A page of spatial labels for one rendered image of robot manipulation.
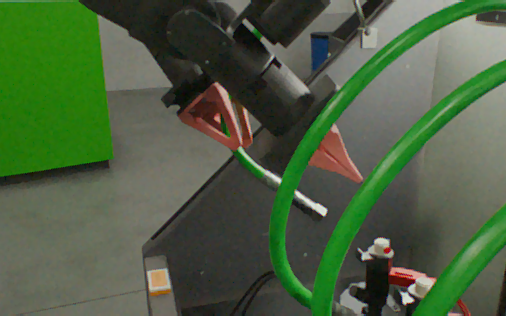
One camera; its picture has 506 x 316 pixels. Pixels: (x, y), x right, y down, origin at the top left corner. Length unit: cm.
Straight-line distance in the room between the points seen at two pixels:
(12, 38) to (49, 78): 35
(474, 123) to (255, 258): 44
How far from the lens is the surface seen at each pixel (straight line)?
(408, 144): 31
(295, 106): 44
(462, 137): 86
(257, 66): 43
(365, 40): 82
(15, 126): 377
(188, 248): 84
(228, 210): 82
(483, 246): 26
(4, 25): 366
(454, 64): 87
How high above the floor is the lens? 138
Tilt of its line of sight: 20 degrees down
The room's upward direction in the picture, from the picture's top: straight up
